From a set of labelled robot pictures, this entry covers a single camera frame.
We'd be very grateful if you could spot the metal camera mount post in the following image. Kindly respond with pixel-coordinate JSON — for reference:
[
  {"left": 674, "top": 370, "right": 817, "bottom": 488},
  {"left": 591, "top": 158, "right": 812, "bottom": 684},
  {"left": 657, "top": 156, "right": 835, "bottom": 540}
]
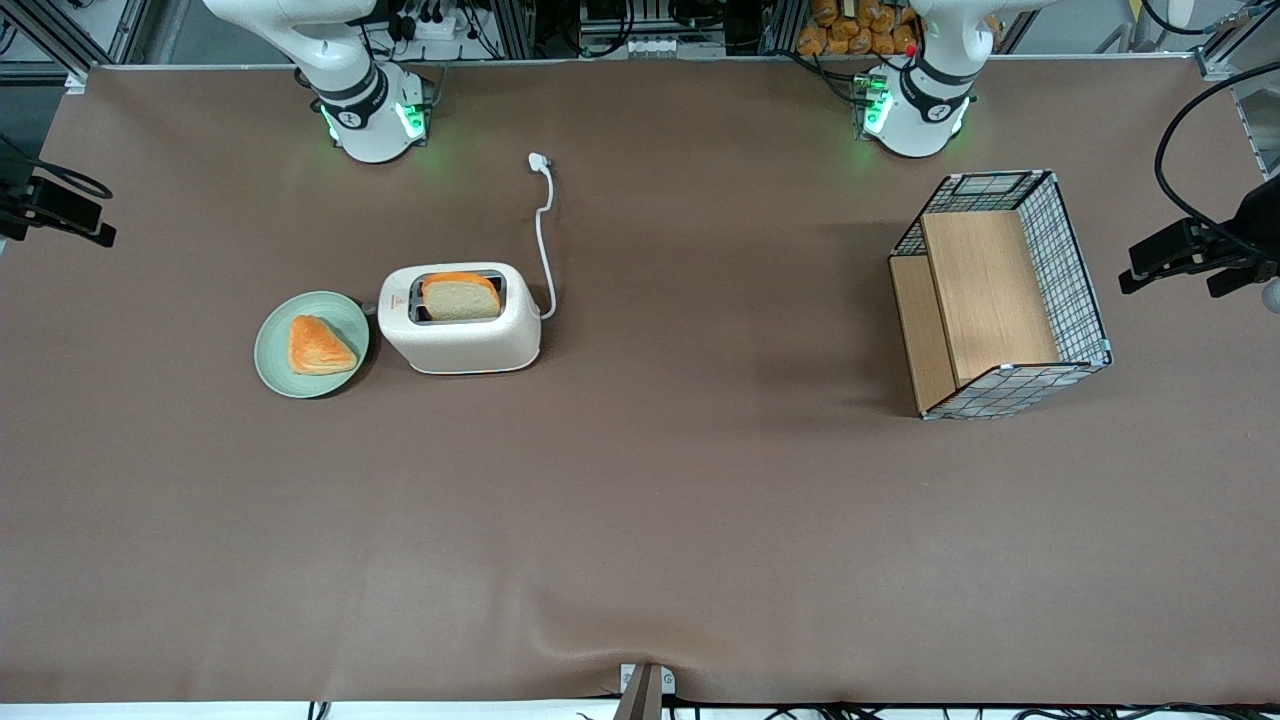
[{"left": 612, "top": 662, "right": 677, "bottom": 720}]

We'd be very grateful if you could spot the brown table cover sheet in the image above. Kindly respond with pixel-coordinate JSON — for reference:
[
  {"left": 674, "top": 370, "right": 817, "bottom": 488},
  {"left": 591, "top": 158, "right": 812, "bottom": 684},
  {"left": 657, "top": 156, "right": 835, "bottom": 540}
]
[{"left": 0, "top": 55, "right": 1280, "bottom": 707}]

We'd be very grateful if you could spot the orange triangular pastry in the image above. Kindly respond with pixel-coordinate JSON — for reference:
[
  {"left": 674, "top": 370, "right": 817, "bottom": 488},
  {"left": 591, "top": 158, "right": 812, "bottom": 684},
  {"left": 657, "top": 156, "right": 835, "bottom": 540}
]
[{"left": 288, "top": 315, "right": 359, "bottom": 377}]

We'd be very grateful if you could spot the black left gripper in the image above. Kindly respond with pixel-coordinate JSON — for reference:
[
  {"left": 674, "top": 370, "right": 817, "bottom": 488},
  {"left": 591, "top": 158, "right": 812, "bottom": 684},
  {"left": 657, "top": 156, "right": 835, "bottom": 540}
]
[{"left": 1118, "top": 175, "right": 1280, "bottom": 299}]

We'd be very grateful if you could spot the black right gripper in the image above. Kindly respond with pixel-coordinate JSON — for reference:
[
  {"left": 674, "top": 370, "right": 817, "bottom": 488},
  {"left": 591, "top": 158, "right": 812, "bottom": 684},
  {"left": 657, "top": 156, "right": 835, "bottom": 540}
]
[{"left": 0, "top": 160, "right": 117, "bottom": 249}]

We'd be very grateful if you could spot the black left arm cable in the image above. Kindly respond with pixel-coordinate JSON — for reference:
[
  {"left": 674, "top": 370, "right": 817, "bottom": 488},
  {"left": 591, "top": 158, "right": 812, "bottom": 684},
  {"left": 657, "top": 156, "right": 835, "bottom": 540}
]
[{"left": 1154, "top": 62, "right": 1280, "bottom": 241}]

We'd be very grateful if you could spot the bag of orange bread rolls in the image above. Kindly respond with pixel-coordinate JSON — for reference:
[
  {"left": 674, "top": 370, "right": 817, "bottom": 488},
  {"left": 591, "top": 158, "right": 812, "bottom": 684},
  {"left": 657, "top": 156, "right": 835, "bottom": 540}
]
[{"left": 796, "top": 0, "right": 921, "bottom": 57}]

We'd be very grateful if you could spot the white power strip with plugs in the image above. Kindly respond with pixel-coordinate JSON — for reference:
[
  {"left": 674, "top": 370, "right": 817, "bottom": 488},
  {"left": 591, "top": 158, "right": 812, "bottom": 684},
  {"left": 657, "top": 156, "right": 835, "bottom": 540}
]
[{"left": 393, "top": 0, "right": 473, "bottom": 41}]

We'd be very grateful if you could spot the white toaster power cord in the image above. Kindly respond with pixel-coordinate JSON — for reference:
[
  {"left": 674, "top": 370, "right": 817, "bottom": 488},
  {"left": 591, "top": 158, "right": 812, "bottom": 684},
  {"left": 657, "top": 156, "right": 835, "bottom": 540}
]
[{"left": 527, "top": 152, "right": 558, "bottom": 321}]

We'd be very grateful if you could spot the wire mesh basket rack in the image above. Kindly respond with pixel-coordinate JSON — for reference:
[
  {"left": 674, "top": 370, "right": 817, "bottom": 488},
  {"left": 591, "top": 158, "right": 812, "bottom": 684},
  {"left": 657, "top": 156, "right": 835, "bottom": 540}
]
[{"left": 888, "top": 169, "right": 1114, "bottom": 421}]

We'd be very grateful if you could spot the white two-slot toaster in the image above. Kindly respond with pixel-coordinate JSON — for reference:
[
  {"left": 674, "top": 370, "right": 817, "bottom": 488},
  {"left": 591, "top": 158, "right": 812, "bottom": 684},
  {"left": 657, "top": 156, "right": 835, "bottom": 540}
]
[{"left": 365, "top": 262, "right": 543, "bottom": 376}]

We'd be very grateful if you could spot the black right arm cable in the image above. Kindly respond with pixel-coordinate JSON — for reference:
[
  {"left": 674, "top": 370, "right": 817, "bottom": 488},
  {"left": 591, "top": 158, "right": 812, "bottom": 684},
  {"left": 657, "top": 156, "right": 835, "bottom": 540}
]
[{"left": 0, "top": 133, "right": 114, "bottom": 200}]

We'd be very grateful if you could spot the pale green round plate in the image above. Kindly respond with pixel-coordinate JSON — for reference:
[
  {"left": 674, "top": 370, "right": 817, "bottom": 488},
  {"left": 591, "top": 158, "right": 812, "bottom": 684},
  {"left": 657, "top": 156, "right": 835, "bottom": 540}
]
[{"left": 254, "top": 291, "right": 372, "bottom": 399}]

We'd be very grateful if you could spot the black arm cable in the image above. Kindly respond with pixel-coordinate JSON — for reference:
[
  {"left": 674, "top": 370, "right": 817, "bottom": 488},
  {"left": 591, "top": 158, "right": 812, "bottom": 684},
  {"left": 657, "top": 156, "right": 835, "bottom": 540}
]
[
  {"left": 1154, "top": 62, "right": 1280, "bottom": 241},
  {"left": 0, "top": 133, "right": 114, "bottom": 200}
]

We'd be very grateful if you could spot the bread slice with orange crust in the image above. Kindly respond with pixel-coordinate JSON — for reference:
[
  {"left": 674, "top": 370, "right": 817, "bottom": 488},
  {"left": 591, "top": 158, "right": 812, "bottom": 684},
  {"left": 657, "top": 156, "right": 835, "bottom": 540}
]
[{"left": 420, "top": 272, "right": 503, "bottom": 323}]

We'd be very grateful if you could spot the light wooden step shelf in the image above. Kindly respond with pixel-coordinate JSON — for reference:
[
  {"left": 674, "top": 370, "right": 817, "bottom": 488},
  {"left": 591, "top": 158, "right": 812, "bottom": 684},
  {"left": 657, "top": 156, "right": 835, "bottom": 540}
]
[{"left": 889, "top": 209, "right": 1061, "bottom": 413}]

